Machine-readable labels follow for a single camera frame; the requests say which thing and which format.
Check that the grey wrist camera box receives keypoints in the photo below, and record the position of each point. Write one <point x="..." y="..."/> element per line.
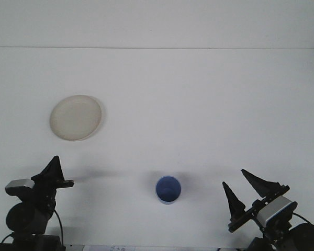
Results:
<point x="274" y="209"/>
<point x="18" y="185"/>

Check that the pale blue cup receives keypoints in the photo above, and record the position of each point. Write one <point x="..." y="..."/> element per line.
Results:
<point x="168" y="189"/>

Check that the pale round plate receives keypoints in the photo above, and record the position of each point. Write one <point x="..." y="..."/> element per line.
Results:
<point x="76" y="117"/>

